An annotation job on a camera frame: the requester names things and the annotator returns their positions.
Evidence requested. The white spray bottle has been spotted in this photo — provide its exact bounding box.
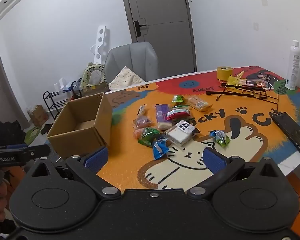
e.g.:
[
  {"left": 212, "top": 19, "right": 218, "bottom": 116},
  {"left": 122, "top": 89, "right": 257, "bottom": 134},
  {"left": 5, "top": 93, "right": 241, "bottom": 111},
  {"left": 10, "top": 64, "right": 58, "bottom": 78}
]
[{"left": 285, "top": 39, "right": 300, "bottom": 90}]

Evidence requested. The purple snack packet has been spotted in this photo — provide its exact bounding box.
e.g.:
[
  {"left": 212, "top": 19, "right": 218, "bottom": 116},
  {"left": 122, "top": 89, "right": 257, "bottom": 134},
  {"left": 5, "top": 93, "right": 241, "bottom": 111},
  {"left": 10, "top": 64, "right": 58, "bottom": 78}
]
[{"left": 154, "top": 104, "right": 173, "bottom": 130}]

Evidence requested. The printed cardboard box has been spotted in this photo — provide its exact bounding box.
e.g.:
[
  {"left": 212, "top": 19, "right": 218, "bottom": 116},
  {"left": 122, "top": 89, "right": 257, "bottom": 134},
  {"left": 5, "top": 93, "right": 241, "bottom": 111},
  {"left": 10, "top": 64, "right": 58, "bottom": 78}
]
[{"left": 27, "top": 104, "right": 49, "bottom": 127}]

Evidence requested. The dotted cream cushion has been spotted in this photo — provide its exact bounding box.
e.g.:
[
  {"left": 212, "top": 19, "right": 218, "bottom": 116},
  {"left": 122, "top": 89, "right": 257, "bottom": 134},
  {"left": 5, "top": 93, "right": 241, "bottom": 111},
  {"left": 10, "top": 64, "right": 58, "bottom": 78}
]
[{"left": 108, "top": 66, "right": 146, "bottom": 92}]

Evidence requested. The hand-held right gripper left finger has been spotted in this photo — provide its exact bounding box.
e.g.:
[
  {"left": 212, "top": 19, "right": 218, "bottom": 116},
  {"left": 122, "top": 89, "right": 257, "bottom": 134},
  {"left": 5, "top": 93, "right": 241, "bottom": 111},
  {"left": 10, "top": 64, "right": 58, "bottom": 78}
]
[{"left": 27, "top": 147, "right": 122, "bottom": 201}]

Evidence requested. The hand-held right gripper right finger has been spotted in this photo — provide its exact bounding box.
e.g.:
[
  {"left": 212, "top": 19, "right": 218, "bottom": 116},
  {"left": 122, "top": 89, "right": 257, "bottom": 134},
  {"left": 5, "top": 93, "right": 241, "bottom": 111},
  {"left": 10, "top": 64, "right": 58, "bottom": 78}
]
[{"left": 186, "top": 147, "right": 284, "bottom": 201}]

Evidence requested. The pink sausage packet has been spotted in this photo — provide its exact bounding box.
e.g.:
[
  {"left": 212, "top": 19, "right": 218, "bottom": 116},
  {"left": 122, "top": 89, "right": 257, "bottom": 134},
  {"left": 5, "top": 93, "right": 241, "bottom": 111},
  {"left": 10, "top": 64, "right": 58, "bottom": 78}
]
[{"left": 133, "top": 116, "right": 152, "bottom": 128}]

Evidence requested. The black wire rack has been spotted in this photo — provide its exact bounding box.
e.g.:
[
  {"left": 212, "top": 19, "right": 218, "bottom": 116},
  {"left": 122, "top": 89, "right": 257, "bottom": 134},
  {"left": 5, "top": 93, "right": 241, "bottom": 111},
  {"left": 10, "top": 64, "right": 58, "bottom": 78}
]
[{"left": 206, "top": 84, "right": 283, "bottom": 112}]

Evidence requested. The grey chair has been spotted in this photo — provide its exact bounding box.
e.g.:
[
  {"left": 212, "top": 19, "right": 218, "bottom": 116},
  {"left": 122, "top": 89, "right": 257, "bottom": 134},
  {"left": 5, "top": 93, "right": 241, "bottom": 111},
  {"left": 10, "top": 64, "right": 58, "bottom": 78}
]
[{"left": 104, "top": 42, "right": 159, "bottom": 83}]

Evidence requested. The taped cardboard box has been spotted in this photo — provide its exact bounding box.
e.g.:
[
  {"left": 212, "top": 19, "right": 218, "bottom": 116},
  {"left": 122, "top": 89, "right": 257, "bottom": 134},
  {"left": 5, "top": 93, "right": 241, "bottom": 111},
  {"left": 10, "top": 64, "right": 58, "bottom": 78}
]
[{"left": 80, "top": 81, "right": 110, "bottom": 97}]

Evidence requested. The grey side door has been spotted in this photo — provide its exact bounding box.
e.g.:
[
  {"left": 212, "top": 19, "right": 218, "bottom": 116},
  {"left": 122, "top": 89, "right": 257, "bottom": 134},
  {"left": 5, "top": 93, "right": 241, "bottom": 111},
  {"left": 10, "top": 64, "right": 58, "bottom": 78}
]
[{"left": 0, "top": 34, "right": 30, "bottom": 130}]

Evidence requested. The black door handle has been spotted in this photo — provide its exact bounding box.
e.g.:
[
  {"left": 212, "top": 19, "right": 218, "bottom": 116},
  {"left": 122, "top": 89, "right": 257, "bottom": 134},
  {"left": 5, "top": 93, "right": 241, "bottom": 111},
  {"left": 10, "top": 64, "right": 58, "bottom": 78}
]
[{"left": 134, "top": 20, "right": 147, "bottom": 37}]

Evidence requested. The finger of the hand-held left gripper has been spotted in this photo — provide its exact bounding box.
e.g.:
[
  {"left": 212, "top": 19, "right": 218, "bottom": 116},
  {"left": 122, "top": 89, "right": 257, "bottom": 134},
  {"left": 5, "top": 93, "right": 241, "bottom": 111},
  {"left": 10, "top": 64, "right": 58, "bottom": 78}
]
[{"left": 6, "top": 144, "right": 51, "bottom": 162}]

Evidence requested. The white cake packet black label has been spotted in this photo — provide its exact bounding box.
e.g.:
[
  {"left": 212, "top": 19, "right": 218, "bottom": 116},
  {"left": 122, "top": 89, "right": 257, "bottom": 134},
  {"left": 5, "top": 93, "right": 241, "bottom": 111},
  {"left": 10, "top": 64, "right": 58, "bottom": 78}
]
[{"left": 165, "top": 120, "right": 200, "bottom": 147}]

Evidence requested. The red snack packet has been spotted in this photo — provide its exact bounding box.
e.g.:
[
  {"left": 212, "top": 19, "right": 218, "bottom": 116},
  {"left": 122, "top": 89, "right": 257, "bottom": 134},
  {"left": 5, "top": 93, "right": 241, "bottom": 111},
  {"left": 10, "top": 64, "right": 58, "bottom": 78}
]
[{"left": 166, "top": 111, "right": 192, "bottom": 122}]

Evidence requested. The black shoe rack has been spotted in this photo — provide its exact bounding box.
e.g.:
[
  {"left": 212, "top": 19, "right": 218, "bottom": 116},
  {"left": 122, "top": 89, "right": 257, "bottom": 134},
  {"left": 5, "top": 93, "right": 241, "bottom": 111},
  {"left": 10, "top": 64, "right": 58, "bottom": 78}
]
[{"left": 42, "top": 81, "right": 82, "bottom": 120}]

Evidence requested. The green and blue snack packet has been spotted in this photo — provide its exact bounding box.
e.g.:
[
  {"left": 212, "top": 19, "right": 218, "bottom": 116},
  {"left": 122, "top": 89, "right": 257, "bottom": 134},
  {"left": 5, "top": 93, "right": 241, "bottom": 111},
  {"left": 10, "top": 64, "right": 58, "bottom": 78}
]
[{"left": 209, "top": 130, "right": 231, "bottom": 147}]

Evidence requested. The tan cracker packet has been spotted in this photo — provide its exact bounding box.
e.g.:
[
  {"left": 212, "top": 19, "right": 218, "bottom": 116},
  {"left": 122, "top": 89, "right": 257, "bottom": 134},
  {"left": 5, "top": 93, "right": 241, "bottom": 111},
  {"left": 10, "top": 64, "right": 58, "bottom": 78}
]
[{"left": 186, "top": 96, "right": 213, "bottom": 112}]

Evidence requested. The yellow tape roll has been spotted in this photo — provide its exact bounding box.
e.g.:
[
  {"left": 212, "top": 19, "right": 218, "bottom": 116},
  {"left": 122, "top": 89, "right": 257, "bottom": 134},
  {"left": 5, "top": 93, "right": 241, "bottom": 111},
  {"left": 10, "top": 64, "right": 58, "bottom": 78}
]
[{"left": 217, "top": 66, "right": 233, "bottom": 80}]

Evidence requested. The green striped bread packet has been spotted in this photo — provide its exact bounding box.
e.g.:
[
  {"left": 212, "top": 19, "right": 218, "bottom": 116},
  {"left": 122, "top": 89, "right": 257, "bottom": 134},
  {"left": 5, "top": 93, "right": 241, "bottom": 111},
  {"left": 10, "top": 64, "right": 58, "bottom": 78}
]
[{"left": 170, "top": 106, "right": 190, "bottom": 114}]

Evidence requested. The black slipper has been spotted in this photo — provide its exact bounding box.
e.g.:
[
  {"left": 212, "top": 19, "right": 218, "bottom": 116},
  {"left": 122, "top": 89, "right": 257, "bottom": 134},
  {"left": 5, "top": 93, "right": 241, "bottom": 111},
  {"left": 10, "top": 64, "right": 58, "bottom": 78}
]
[{"left": 40, "top": 124, "right": 54, "bottom": 135}]

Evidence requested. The yellow plastic toy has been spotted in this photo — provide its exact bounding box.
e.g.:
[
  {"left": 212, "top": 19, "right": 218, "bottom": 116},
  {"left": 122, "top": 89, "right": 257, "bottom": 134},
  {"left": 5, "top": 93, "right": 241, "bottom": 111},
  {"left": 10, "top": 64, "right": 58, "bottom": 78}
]
[{"left": 226, "top": 71, "right": 247, "bottom": 87}]

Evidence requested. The black phone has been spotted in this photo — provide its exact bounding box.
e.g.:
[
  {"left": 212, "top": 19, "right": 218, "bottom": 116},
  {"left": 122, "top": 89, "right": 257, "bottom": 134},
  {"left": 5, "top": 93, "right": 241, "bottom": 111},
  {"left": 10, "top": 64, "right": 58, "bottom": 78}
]
[{"left": 272, "top": 112, "right": 300, "bottom": 155}]

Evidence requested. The large green snack packet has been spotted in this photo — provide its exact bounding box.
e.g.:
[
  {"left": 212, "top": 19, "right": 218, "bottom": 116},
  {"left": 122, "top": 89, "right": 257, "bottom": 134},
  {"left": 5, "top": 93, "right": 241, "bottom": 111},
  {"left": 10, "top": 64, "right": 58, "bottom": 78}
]
[{"left": 134, "top": 127, "right": 162, "bottom": 147}]

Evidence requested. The white perforated board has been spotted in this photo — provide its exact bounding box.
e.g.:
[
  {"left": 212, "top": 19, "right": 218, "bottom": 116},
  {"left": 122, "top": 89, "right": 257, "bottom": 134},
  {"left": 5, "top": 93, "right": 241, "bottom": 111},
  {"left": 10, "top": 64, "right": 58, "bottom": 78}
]
[{"left": 90, "top": 25, "right": 109, "bottom": 65}]

